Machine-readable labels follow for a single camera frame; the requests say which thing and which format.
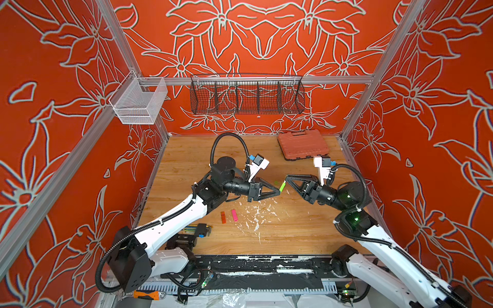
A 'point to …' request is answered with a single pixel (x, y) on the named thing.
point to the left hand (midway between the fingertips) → (277, 192)
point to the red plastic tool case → (301, 144)
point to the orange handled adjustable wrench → (155, 295)
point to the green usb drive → (283, 185)
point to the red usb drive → (223, 217)
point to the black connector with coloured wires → (199, 230)
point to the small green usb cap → (276, 182)
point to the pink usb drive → (234, 215)
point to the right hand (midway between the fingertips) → (286, 180)
